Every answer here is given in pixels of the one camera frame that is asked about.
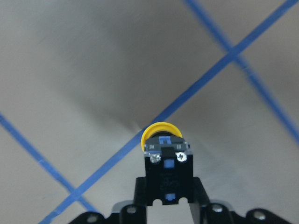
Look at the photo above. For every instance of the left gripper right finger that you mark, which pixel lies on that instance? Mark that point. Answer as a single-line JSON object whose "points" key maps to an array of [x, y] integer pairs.
{"points": [[205, 211]]}

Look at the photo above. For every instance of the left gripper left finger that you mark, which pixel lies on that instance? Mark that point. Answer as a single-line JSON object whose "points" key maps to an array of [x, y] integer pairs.
{"points": [[136, 211]]}

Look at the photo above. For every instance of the yellow push button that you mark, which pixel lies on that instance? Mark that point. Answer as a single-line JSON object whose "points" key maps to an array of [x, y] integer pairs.
{"points": [[168, 164]]}

